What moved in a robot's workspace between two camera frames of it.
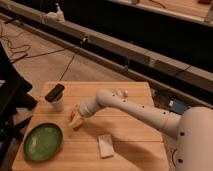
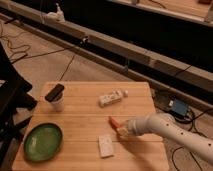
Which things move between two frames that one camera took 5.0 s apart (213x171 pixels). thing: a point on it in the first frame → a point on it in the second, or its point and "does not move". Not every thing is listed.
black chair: (13, 101) does not move
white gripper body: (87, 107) → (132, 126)
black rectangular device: (54, 92) does not move
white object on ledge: (57, 16) does not move
